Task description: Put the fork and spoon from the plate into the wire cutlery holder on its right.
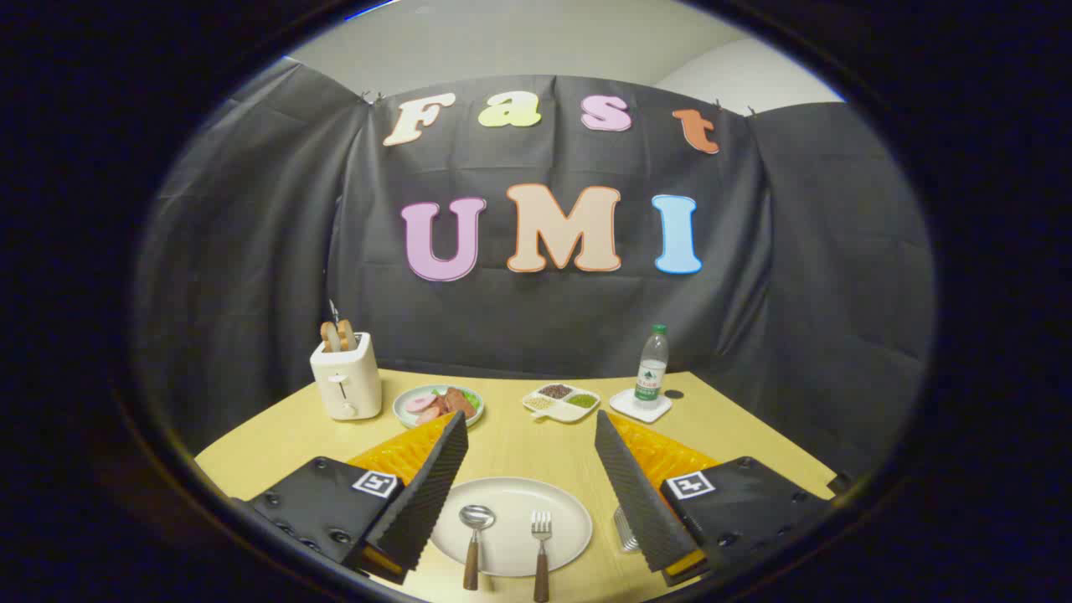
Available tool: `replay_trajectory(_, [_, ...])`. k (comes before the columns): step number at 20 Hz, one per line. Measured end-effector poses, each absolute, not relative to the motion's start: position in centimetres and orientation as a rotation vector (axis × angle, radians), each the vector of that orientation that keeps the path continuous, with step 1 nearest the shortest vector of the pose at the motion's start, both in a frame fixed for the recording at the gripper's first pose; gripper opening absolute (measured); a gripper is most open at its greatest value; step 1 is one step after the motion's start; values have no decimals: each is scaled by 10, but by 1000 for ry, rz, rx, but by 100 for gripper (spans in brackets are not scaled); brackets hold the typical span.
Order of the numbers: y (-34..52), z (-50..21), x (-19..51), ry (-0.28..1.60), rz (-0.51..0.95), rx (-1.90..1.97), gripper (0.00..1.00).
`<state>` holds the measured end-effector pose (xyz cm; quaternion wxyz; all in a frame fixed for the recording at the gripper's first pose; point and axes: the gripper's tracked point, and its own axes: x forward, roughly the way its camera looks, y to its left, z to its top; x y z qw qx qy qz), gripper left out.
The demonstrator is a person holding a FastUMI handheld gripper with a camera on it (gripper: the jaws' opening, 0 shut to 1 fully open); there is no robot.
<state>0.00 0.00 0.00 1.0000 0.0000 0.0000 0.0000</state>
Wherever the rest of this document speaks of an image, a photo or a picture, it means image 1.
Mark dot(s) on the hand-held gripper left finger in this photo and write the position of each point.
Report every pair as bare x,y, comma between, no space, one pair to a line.
419,502

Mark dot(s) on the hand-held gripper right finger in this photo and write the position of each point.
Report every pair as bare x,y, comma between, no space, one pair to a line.
641,502

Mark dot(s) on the white square coaster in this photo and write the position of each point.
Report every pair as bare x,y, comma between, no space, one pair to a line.
641,412

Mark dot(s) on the large white round plate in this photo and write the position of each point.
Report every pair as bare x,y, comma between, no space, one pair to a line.
511,498

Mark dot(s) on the pale green oval plate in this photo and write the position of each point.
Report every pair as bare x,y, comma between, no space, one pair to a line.
400,411

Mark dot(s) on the sliced meat and vegetables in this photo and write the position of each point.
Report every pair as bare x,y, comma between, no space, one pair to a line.
448,402

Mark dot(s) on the white divided grain dish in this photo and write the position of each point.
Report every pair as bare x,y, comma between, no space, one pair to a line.
559,408

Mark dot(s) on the clear plastic water bottle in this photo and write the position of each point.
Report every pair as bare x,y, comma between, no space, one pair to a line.
651,377

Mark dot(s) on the white toaster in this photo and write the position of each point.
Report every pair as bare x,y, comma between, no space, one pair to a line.
347,385

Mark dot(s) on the brown toast slice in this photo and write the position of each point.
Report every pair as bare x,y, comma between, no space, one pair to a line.
330,337
347,333

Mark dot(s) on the black table clamp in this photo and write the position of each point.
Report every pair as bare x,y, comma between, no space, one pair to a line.
839,483

